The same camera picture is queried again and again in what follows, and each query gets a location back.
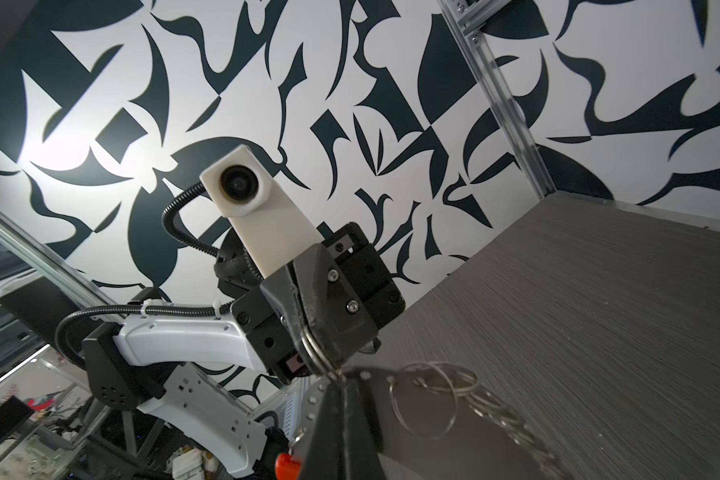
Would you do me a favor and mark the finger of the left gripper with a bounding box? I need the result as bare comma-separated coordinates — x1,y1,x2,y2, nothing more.
292,244,378,370
260,266,312,360

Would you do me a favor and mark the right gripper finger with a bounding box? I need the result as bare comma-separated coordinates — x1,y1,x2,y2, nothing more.
296,370,384,479

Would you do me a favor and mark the large keyring with red handle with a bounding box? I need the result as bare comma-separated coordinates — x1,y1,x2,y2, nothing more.
275,362,573,479

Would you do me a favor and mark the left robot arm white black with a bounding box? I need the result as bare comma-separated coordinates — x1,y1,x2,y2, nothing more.
82,223,405,479

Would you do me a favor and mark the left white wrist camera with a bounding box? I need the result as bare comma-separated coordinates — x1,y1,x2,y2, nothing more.
199,145,323,277

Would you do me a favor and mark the left black corrugated cable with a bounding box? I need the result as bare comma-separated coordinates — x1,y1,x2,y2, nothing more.
53,181,235,370

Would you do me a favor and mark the aluminium frame corner post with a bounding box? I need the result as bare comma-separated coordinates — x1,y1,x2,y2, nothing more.
438,0,556,199

